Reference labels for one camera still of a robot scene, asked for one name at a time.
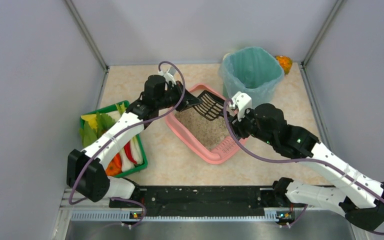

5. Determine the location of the black litter scoop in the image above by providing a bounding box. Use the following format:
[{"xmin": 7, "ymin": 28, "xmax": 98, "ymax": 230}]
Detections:
[{"xmin": 193, "ymin": 90, "xmax": 225, "ymax": 121}]

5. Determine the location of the pink litter box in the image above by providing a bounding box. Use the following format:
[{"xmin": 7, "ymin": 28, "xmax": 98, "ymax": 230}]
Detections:
[{"xmin": 165, "ymin": 83, "xmax": 240, "ymax": 165}]

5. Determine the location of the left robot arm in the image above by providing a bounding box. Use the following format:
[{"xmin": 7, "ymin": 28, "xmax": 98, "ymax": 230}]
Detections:
[{"xmin": 66, "ymin": 74, "xmax": 202, "ymax": 202}]

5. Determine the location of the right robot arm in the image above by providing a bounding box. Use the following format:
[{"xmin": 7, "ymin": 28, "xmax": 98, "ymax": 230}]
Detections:
[{"xmin": 223, "ymin": 100, "xmax": 384, "ymax": 234}]

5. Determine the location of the cat litter sand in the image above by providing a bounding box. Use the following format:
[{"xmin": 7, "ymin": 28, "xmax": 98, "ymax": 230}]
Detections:
[{"xmin": 174, "ymin": 108, "xmax": 230, "ymax": 151}]

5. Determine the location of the green trash bin with bag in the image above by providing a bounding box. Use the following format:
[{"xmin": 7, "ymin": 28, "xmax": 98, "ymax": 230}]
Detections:
[{"xmin": 218, "ymin": 46, "xmax": 285, "ymax": 108}]

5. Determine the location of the red chili pepper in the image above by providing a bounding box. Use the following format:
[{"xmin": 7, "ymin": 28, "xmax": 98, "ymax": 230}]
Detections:
[{"xmin": 123, "ymin": 142, "xmax": 138, "ymax": 166}]

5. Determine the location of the green vegetable tray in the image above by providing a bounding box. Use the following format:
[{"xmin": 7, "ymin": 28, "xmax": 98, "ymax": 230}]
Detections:
[{"xmin": 79, "ymin": 100, "xmax": 148, "ymax": 177}]

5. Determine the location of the green leafy vegetable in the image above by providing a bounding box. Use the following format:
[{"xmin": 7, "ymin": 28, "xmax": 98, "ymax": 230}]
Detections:
[{"xmin": 79, "ymin": 101, "xmax": 127, "ymax": 148}]

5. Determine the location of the orange toy fruit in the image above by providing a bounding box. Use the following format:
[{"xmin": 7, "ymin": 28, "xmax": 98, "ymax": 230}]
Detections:
[{"xmin": 274, "ymin": 55, "xmax": 293, "ymax": 75}]

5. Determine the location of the orange carrot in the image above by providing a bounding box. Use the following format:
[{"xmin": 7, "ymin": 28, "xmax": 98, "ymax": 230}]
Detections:
[{"xmin": 105, "ymin": 153, "xmax": 122, "ymax": 177}]

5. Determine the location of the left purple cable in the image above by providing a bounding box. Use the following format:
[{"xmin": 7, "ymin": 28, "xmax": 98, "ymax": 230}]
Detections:
[{"xmin": 68, "ymin": 60, "xmax": 187, "ymax": 229}]

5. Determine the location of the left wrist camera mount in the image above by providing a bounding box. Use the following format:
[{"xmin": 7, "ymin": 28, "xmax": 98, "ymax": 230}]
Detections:
[{"xmin": 158, "ymin": 66, "xmax": 177, "ymax": 89}]

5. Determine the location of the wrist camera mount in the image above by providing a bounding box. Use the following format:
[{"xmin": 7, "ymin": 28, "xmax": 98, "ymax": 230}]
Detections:
[
  {"xmin": 158, "ymin": 66, "xmax": 177, "ymax": 89},
  {"xmin": 228, "ymin": 91, "xmax": 252, "ymax": 122}
]

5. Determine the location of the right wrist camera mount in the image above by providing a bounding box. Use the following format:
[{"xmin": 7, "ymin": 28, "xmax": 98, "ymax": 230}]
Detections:
[{"xmin": 228, "ymin": 91, "xmax": 252, "ymax": 122}]

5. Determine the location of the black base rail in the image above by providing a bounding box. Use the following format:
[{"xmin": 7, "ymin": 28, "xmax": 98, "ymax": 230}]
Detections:
[{"xmin": 109, "ymin": 185, "xmax": 304, "ymax": 217}]

